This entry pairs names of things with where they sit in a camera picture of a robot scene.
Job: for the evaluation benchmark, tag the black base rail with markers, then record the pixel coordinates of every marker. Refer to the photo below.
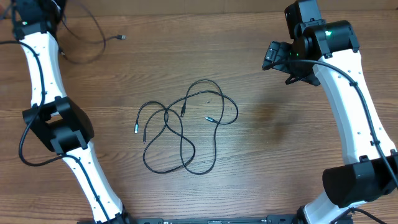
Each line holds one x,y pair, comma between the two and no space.
217,220

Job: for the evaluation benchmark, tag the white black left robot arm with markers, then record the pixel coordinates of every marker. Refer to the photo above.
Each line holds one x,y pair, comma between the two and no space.
59,123

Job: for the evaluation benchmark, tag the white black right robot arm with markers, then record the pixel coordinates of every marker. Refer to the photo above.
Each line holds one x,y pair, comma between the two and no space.
327,54

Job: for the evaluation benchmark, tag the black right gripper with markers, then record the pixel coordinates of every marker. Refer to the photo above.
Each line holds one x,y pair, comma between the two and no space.
275,53

